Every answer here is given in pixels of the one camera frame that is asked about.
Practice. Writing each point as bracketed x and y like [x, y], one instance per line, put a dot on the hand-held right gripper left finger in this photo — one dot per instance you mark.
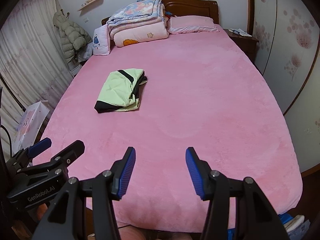
[126, 172]

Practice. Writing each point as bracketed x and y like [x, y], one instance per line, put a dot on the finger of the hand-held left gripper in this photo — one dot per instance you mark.
[72, 151]
[40, 146]

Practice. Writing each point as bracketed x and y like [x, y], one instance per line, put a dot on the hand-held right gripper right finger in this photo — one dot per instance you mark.
[195, 172]

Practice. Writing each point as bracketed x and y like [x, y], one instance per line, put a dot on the green and black hooded jacket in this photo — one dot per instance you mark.
[117, 87]

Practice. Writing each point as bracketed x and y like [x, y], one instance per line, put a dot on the white paper gift bag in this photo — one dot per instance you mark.
[30, 122]

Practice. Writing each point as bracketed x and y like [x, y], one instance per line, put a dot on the bed with pink sheet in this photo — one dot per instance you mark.
[200, 92]

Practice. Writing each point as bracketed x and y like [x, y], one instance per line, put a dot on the white storage box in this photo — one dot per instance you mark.
[74, 70]

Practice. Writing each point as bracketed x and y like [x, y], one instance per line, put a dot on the pale floral curtain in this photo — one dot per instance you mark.
[32, 55]

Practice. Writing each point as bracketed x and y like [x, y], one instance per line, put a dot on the translucent plastic bag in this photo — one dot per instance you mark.
[86, 51]

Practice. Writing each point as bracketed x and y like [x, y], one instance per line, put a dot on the blue plastic item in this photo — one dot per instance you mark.
[285, 218]

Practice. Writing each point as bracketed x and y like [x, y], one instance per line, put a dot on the white cushion with blue print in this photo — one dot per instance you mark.
[101, 41]

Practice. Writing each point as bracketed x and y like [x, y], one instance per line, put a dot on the white cloth pile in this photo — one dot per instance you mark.
[297, 226]

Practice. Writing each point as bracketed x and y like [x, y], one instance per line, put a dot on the beige puffer jacket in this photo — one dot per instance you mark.
[72, 35]

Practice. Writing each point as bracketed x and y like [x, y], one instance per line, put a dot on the folded pink quilt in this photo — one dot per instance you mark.
[140, 36]

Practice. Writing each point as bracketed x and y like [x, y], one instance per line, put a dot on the wooden nightstand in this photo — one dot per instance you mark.
[246, 45]

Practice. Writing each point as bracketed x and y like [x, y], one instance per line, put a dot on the papers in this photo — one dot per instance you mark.
[240, 32]

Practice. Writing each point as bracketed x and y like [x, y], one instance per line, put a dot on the pink pillow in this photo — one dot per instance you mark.
[191, 23]

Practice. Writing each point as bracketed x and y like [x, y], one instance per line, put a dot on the floral wardrobe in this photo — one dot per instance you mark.
[295, 55]

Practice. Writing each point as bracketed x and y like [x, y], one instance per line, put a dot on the folded floral quilt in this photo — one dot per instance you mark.
[135, 8]

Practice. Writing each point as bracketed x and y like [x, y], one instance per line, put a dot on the small colourful toy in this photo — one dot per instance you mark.
[169, 14]

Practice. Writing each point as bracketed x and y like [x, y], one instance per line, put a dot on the wooden headboard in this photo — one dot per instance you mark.
[190, 6]

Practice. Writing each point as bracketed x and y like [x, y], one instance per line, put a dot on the wooden wall shelf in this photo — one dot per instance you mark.
[92, 2]

